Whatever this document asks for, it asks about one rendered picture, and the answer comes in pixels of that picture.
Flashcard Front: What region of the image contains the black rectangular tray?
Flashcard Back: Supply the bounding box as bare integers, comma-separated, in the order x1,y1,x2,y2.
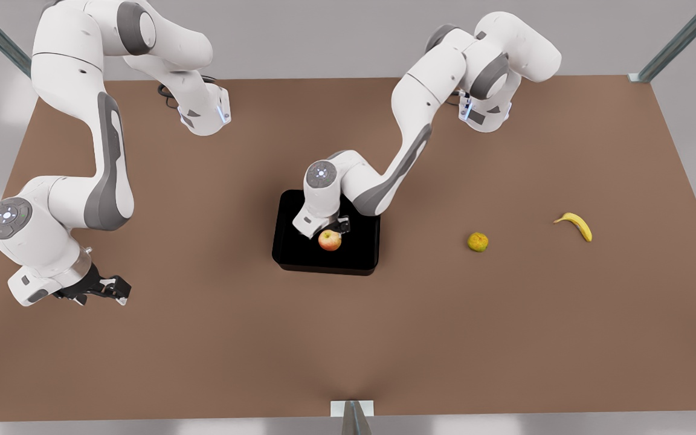
271,189,382,277

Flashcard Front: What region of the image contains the yellow banana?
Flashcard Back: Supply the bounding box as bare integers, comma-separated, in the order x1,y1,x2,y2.
553,212,593,243

